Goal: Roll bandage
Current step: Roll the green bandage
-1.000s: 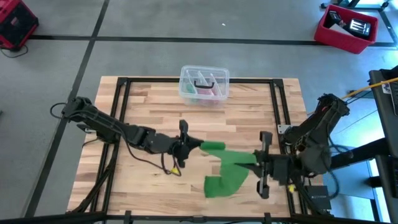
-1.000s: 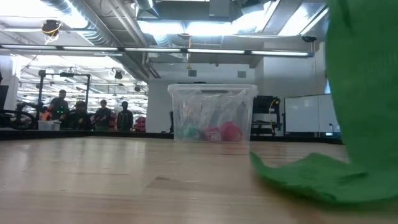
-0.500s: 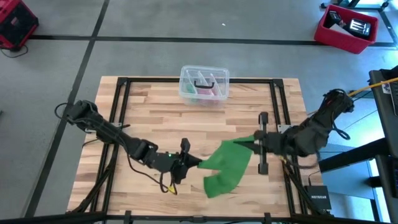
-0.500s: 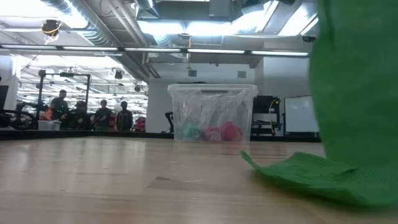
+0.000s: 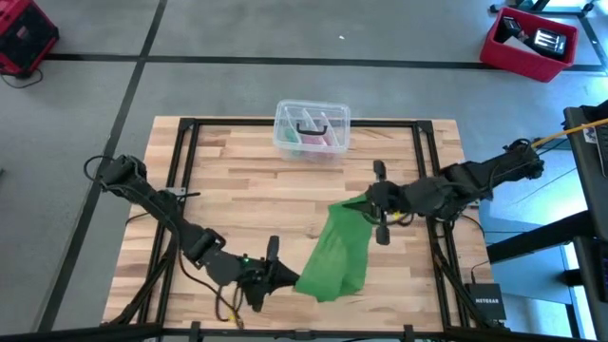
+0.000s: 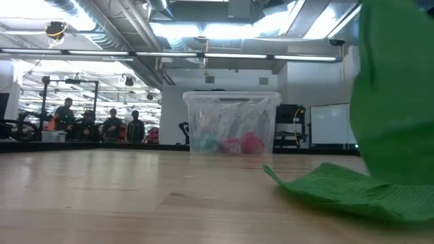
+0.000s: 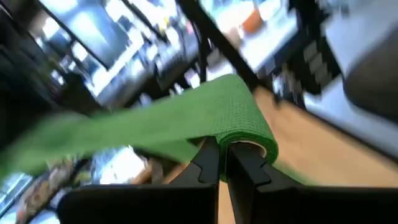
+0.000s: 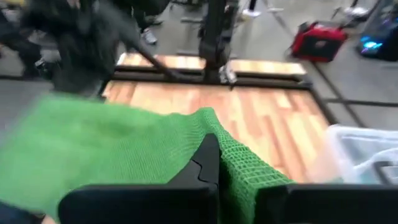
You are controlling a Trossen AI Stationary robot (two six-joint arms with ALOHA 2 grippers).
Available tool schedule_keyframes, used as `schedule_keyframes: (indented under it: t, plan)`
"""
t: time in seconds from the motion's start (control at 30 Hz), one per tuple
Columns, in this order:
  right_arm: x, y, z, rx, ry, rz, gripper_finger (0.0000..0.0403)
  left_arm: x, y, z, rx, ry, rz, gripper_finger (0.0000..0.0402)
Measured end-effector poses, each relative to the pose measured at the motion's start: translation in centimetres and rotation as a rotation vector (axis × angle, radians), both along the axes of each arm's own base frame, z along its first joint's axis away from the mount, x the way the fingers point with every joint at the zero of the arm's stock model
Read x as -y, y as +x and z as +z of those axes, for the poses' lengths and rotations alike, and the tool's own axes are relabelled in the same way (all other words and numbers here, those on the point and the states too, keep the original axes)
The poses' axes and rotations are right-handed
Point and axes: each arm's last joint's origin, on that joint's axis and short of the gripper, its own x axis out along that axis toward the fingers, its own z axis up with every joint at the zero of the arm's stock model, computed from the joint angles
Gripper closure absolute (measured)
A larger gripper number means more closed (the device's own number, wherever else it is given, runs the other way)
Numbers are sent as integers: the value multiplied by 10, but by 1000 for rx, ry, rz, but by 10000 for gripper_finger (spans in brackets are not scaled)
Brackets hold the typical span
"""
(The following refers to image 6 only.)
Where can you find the green elastic bandage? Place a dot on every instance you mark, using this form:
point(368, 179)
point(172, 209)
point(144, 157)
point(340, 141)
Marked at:
point(390, 101)

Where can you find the black gantry frame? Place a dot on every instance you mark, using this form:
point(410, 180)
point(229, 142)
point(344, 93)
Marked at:
point(96, 101)

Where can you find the clear plastic storage box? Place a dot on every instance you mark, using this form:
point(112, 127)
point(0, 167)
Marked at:
point(234, 112)

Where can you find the black chair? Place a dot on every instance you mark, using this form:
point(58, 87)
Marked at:
point(184, 130)

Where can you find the grey wall vent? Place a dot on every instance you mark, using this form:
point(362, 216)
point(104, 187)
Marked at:
point(209, 79)
point(263, 80)

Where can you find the black dome security camera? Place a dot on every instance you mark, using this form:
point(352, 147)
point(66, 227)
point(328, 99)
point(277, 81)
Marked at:
point(336, 42)

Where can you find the black equipment cabinet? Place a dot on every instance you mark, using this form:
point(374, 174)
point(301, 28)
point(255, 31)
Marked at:
point(288, 115)

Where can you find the black monitor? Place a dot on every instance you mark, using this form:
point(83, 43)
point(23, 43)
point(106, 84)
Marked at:
point(4, 105)

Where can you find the teal bandage roll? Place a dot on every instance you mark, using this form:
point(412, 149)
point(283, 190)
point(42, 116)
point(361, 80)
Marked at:
point(207, 143)

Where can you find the whiteboard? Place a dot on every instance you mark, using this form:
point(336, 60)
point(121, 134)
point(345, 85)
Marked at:
point(330, 123)

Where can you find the white plastic bin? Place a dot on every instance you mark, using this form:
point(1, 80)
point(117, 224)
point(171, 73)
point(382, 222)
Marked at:
point(52, 136)

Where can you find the silver ventilation duct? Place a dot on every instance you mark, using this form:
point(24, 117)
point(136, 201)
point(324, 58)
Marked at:
point(112, 34)

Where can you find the pink bandage roll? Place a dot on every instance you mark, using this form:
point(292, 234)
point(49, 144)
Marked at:
point(231, 145)

